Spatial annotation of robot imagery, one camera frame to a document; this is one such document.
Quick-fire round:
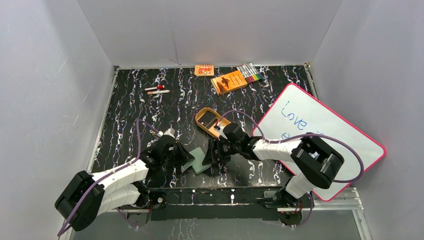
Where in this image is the orange book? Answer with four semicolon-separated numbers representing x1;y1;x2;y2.
210;70;248;96

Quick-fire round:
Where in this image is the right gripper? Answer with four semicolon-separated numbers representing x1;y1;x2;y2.
201;137;241;165

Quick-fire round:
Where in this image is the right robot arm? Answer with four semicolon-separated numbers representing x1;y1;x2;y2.
202;123;345;207

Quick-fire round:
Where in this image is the small orange card box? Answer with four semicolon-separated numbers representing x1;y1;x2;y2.
194;64;215;77

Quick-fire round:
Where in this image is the black base frame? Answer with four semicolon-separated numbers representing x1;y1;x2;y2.
125;187;304;229

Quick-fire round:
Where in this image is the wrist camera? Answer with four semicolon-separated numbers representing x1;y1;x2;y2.
157;127;176;141
212;120;229;138

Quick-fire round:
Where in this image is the white pink marker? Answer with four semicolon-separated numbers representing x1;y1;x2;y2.
147;90;170;95

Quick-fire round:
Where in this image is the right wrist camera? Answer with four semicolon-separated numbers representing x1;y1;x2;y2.
212;120;229;138

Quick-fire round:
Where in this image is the set of coloured markers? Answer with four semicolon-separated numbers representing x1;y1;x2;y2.
236;62;265;84

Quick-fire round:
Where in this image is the tan oval tray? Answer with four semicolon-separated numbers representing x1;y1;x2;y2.
195;107;231;138

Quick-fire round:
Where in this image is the red capped marker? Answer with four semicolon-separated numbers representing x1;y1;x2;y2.
144;85;165;92

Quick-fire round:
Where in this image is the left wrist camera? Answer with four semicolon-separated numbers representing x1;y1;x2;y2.
157;127;176;141

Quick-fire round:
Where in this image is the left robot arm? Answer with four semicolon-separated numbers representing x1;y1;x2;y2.
54;134;195;231

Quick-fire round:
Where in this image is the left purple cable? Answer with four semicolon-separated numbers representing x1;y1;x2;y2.
56;119;163;238

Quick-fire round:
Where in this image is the mint green card holder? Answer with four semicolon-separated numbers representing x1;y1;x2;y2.
181;147;212;175

